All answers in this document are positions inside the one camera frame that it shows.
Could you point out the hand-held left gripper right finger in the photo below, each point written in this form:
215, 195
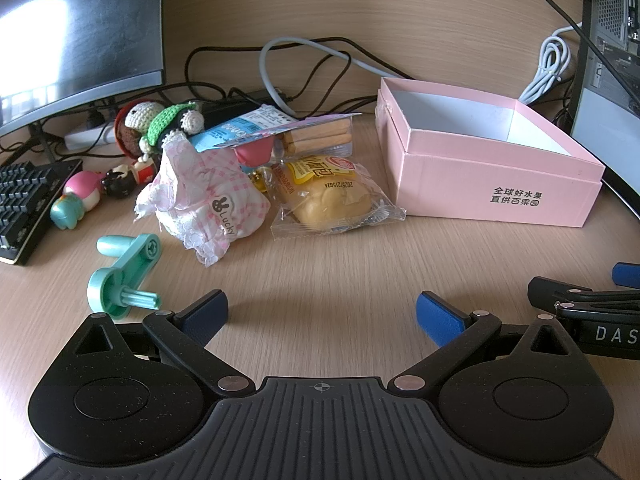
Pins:
440, 317

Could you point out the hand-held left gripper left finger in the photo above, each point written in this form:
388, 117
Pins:
207, 312

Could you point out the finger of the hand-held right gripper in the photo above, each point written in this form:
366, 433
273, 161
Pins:
627, 275
555, 291

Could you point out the pink cardboard box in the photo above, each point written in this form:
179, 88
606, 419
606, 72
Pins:
475, 185

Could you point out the red white figurine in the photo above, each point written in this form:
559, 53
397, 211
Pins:
145, 170

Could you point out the bread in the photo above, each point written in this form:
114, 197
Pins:
325, 200

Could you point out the pink white figurine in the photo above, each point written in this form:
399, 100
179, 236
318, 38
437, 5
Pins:
82, 185

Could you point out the green crochet doll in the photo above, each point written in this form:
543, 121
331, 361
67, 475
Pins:
165, 120

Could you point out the teal plastic hand crank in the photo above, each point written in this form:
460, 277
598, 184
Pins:
130, 260

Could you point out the pink plaid cloth bag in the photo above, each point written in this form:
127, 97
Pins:
200, 200

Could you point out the black white figurine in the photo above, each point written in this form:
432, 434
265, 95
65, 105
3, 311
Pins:
117, 182

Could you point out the teal figurine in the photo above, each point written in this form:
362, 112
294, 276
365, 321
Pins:
65, 212

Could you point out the pink packet with blue print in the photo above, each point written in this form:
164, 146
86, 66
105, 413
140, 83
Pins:
235, 127

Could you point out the biscuit packet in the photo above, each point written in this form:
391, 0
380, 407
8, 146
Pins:
315, 140

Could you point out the white power strip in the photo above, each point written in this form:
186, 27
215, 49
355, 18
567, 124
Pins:
85, 137

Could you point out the black keyboard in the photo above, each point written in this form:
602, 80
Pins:
20, 200

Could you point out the black power adapter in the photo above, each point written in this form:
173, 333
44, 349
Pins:
250, 96

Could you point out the curved black monitor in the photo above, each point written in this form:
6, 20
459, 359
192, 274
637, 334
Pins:
75, 25

